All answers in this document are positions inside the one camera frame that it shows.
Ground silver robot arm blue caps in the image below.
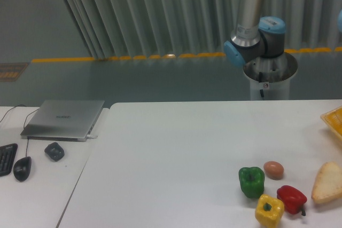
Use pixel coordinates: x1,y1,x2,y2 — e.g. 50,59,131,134
224,0,285,67

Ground yellow woven basket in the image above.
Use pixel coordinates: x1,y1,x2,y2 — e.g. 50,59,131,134
320,106,342,142

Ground triangular bread slice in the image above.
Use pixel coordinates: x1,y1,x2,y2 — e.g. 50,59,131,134
311,162,341,204

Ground grey pleated curtain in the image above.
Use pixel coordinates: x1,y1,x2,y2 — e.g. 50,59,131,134
65,0,341,59

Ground silver closed laptop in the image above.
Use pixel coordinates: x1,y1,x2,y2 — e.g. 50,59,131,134
21,100,104,141

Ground green bell pepper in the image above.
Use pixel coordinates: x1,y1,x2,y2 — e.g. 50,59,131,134
238,167,265,199

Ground brown egg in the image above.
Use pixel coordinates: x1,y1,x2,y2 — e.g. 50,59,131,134
263,161,284,180

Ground small black device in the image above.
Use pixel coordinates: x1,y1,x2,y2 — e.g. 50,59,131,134
44,142,65,162

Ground yellow bell pepper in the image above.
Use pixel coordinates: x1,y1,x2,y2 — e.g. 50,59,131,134
255,194,285,228

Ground red bell pepper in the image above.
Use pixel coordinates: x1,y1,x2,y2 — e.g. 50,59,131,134
277,185,307,216

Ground black computer mouse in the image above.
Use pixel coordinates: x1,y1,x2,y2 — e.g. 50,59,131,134
13,156,32,182

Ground black keyboard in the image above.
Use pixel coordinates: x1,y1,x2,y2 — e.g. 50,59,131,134
0,144,18,177

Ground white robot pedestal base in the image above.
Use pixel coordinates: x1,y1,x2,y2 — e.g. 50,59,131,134
243,52,298,100

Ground black thin cable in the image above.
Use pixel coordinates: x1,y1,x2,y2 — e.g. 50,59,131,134
0,104,27,123

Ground black mouse cable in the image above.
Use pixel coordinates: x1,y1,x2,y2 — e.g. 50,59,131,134
23,107,41,158

